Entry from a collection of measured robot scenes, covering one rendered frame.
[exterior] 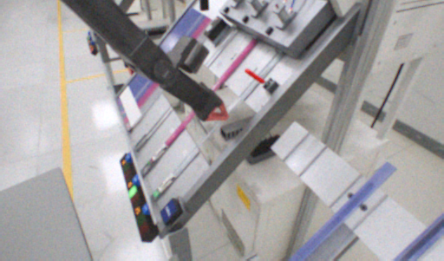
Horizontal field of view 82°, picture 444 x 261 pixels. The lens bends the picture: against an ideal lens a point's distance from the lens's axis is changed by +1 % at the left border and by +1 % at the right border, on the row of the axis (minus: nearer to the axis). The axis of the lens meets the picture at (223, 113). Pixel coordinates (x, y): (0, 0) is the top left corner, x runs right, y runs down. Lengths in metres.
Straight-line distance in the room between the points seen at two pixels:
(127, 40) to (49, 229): 0.69
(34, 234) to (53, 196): 0.13
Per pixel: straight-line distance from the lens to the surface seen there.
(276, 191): 0.92
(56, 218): 1.01
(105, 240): 1.63
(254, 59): 0.73
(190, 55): 0.56
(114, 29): 0.46
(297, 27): 0.63
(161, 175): 0.78
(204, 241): 1.51
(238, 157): 0.64
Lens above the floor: 1.34
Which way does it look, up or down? 36 degrees down
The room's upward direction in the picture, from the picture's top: straight up
